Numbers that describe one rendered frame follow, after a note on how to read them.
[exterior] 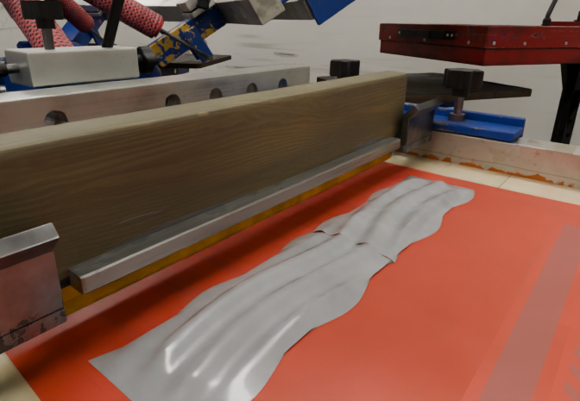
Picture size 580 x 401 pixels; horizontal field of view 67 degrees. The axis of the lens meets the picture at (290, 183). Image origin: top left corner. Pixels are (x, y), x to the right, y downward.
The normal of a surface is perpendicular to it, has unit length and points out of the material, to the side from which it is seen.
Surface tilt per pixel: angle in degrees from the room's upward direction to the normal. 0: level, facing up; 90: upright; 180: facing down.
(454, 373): 0
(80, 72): 90
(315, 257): 33
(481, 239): 0
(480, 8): 90
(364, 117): 90
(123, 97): 90
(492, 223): 0
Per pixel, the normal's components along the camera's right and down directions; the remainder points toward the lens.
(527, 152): -0.62, 0.26
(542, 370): 0.01, -0.94
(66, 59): 0.78, 0.23
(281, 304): 0.43, -0.65
